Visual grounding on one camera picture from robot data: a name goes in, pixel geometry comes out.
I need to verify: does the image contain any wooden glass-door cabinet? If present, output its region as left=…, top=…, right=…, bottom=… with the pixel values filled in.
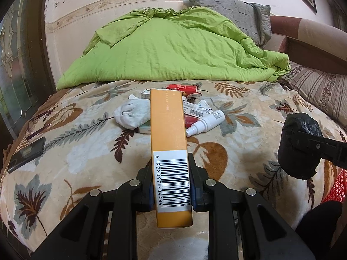
left=0, top=0, right=56, bottom=141

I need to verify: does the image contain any person's dark trouser leg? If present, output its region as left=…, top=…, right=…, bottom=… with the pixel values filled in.
left=295, top=200, right=347, bottom=260

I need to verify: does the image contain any brown padded headboard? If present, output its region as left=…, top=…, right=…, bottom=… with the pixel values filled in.
left=270, top=15, right=347, bottom=74

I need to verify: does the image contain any black smartphone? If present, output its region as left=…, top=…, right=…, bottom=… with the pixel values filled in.
left=7, top=136, right=46, bottom=174

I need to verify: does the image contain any striped brown pillow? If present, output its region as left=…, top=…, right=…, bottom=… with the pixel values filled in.
left=279, top=61, right=347, bottom=128

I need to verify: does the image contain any leaf-print blanket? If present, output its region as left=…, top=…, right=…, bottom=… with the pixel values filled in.
left=0, top=80, right=347, bottom=260

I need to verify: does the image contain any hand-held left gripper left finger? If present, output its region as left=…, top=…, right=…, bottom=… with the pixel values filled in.
left=31, top=165, right=155, bottom=260

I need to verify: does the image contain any red plastic basket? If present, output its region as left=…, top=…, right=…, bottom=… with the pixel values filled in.
left=321, top=168, right=347, bottom=203

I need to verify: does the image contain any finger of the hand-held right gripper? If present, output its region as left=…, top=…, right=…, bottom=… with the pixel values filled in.
left=293, top=130, right=347, bottom=172

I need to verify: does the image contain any orange cardboard box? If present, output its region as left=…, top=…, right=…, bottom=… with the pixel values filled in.
left=150, top=88, right=193, bottom=228

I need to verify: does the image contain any white sock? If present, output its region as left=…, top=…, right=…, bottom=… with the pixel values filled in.
left=112, top=98, right=151, bottom=130

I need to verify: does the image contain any black plastic bag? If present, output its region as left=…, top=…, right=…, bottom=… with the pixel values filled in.
left=277, top=112, right=324, bottom=180

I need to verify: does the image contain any dark red box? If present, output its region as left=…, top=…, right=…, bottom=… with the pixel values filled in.
left=184, top=114, right=201, bottom=129

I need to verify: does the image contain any green quilt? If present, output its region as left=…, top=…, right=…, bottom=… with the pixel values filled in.
left=56, top=8, right=291, bottom=90

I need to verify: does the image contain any grey quilted pillow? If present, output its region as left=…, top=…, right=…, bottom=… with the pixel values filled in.
left=187, top=0, right=272, bottom=46

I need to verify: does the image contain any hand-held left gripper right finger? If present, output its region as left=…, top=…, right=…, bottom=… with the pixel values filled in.
left=187, top=153, right=316, bottom=260

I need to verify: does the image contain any white toothpaste tube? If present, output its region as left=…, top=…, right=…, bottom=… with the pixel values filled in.
left=182, top=99, right=218, bottom=120

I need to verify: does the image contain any white spray bottle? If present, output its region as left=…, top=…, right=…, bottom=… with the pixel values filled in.
left=186, top=110, right=225, bottom=137

